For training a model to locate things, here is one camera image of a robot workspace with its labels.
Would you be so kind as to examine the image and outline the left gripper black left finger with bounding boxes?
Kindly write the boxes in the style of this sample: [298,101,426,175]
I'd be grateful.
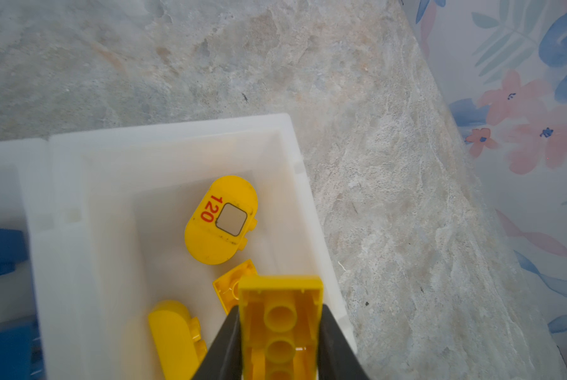
[192,306,242,380]

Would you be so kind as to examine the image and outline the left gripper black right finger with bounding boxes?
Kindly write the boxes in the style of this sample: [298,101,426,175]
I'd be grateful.
[317,305,369,380]

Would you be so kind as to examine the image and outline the yellow curved lego brick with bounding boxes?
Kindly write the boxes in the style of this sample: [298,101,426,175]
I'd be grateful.
[148,300,207,379]

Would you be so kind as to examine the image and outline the yellow arched lego brick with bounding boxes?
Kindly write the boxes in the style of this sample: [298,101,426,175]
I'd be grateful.
[184,175,258,265]

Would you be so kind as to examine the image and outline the white right plastic bin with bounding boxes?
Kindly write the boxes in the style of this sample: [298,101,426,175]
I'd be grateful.
[33,114,356,379]

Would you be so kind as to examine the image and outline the white plastic bin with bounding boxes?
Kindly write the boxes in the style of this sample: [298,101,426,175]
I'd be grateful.
[33,114,356,379]
[0,137,51,380]

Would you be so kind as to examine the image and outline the white middle plastic bin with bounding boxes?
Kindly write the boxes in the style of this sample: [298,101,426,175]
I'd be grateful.
[0,137,51,380]

